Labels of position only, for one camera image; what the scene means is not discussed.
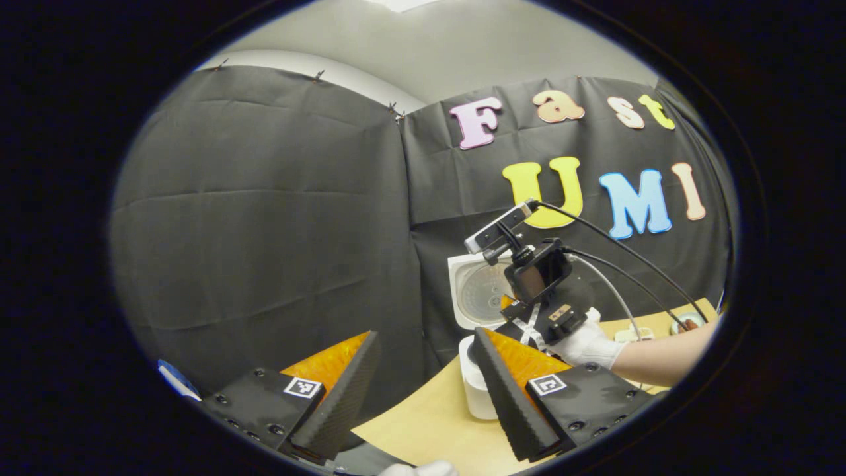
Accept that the short black cable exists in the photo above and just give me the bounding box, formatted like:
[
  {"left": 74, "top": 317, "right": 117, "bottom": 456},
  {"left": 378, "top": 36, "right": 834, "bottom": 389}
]
[{"left": 562, "top": 246, "right": 688, "bottom": 331}]

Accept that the black backdrop cloth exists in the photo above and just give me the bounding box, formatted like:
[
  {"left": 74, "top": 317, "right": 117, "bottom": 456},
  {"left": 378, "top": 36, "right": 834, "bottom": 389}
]
[{"left": 109, "top": 63, "right": 734, "bottom": 397}]

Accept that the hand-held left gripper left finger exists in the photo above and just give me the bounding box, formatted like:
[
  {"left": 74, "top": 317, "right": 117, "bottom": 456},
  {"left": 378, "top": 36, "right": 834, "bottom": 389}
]
[{"left": 202, "top": 331, "right": 383, "bottom": 463}]

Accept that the blue and white object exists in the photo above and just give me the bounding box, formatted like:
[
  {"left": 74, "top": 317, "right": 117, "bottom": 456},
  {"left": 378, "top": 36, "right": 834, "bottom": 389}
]
[{"left": 157, "top": 359, "right": 202, "bottom": 402}]

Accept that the white rice cooker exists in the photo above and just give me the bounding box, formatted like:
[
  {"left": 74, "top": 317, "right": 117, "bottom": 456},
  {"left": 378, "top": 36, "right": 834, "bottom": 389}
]
[{"left": 447, "top": 250, "right": 529, "bottom": 420}]

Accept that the pale green plate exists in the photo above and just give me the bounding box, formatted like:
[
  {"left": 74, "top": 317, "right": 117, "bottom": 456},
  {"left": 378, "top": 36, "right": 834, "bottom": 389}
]
[{"left": 669, "top": 312, "right": 707, "bottom": 335}]

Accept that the long black cable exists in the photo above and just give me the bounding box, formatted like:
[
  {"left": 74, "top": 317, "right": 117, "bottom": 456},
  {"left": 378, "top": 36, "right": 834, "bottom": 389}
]
[{"left": 529, "top": 200, "right": 709, "bottom": 325}]

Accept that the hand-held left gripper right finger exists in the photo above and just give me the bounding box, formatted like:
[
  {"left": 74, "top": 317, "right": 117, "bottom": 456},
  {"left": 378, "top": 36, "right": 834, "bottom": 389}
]
[{"left": 472, "top": 327, "right": 662, "bottom": 462}]

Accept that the large ceiling light panel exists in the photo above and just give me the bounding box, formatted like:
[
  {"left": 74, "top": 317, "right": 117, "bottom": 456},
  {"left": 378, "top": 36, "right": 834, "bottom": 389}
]
[{"left": 367, "top": 0, "right": 440, "bottom": 13}]

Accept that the white cable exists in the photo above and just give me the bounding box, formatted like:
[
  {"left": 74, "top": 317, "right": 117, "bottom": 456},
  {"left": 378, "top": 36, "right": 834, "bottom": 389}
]
[{"left": 572, "top": 255, "right": 645, "bottom": 341}]

